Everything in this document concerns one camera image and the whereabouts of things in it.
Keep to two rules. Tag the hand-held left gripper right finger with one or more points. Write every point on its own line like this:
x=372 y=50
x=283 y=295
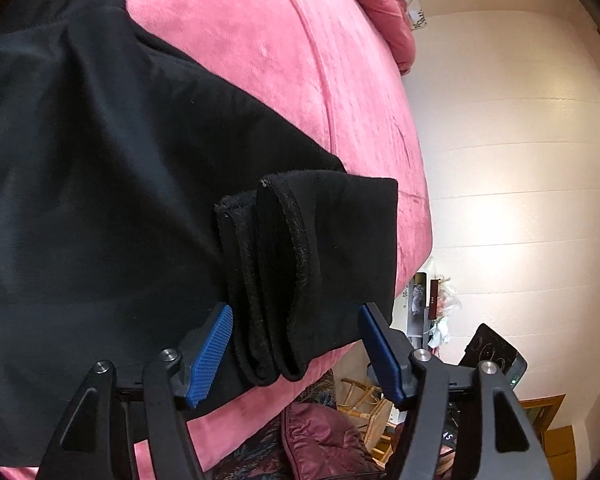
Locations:
x=380 y=355

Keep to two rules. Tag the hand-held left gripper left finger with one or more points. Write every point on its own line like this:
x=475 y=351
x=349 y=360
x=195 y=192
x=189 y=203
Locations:
x=207 y=355

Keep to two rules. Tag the black embroidered pants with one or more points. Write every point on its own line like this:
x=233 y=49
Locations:
x=105 y=185

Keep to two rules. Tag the rattan chair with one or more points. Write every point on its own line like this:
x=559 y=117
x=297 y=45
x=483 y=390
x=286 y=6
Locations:
x=365 y=410

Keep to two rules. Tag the maroon quilted cushion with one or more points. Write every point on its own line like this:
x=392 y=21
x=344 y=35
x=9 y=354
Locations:
x=325 y=440

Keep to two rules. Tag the dark floral fabric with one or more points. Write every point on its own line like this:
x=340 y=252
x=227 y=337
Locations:
x=255 y=455

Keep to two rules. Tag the black electronic device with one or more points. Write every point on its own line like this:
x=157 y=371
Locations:
x=495 y=345

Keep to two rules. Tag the pink bed blanket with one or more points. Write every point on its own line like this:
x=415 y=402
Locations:
x=280 y=60

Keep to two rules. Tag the small flower print cardboard box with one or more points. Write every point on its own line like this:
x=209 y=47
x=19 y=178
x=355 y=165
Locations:
x=417 y=19

